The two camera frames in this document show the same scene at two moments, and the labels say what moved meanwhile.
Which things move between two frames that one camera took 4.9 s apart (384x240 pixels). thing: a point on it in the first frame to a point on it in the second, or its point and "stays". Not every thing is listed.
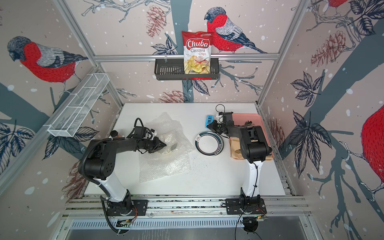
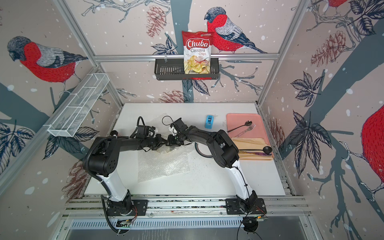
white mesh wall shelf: [67, 123] stays
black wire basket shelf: [174, 70] stays
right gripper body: [219, 128] to [174, 141]
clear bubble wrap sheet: [171, 160] stays
